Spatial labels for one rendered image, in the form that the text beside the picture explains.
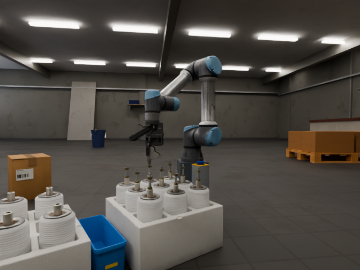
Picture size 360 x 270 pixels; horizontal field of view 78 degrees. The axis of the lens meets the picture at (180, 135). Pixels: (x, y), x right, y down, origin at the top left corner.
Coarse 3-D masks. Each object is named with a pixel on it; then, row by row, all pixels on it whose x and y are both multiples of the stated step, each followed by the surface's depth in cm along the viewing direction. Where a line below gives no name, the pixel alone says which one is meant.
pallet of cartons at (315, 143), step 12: (288, 132) 416; (300, 132) 381; (312, 132) 344; (324, 132) 337; (336, 132) 336; (348, 132) 336; (288, 144) 416; (300, 144) 381; (312, 144) 344; (324, 144) 337; (336, 144) 337; (348, 144) 337; (288, 156) 411; (300, 156) 373; (312, 156) 340; (324, 156) 411; (336, 156) 374; (348, 156) 343
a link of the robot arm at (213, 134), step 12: (204, 60) 130; (216, 60) 131; (204, 72) 130; (216, 72) 129; (204, 84) 132; (204, 96) 132; (204, 108) 132; (204, 120) 133; (204, 132) 131; (216, 132) 131; (204, 144) 134; (216, 144) 133
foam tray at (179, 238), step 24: (120, 216) 89; (168, 216) 83; (192, 216) 86; (216, 216) 93; (144, 240) 75; (168, 240) 80; (192, 240) 86; (216, 240) 94; (144, 264) 75; (168, 264) 80
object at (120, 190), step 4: (116, 188) 101; (120, 188) 99; (124, 188) 99; (128, 188) 99; (116, 192) 101; (120, 192) 99; (124, 192) 99; (116, 196) 101; (120, 196) 99; (124, 196) 99; (116, 200) 102; (120, 200) 99; (124, 200) 99
